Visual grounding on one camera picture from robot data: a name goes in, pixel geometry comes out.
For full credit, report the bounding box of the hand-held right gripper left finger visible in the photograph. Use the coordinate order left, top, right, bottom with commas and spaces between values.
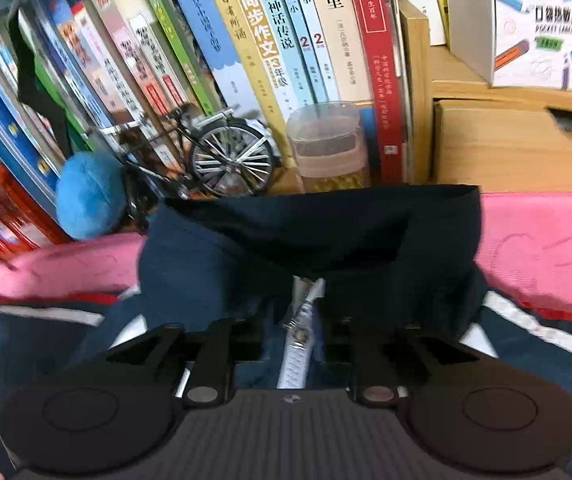
73, 319, 237, 407

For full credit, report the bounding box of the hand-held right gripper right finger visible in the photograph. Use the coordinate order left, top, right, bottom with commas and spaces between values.
348, 317, 487, 407

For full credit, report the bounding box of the navy and white jacket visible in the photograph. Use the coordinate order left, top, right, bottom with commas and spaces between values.
0, 185, 572, 480

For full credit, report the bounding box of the black model bicycle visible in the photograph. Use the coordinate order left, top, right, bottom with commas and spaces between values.
100, 107, 280, 234

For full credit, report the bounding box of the blue plush ball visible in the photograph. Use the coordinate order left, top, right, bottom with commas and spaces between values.
56, 151, 130, 241

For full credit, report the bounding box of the pink rabbit print blanket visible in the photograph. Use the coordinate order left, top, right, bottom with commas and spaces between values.
0, 192, 572, 347

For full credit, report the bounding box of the clear plastic jar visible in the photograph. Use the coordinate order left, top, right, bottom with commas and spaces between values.
286, 101, 373, 194

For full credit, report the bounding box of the wooden drawer organizer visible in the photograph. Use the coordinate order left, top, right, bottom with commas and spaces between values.
398, 0, 572, 196

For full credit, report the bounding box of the red plastic crate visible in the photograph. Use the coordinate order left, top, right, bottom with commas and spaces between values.
0, 165, 69, 261

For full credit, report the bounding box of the row of upright books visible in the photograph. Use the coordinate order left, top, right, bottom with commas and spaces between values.
0, 0, 449, 261

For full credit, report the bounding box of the white label printer box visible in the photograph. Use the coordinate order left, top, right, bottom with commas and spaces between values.
441, 0, 572, 94

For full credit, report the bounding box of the black bag strap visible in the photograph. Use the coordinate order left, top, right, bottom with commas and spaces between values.
8, 5, 93, 157

